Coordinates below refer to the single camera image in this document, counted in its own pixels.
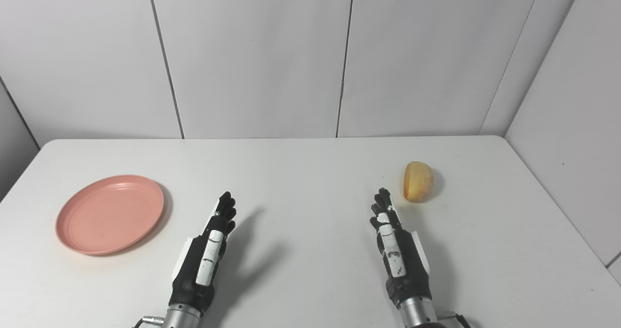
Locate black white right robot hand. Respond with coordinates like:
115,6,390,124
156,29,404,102
370,187,432,309

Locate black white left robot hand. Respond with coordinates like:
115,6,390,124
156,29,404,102
169,191,237,314

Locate yellow bread roll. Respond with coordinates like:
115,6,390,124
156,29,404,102
401,161,435,203

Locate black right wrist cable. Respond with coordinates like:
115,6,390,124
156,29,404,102
437,311,472,328

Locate pink round plate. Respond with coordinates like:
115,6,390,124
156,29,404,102
55,174,165,256

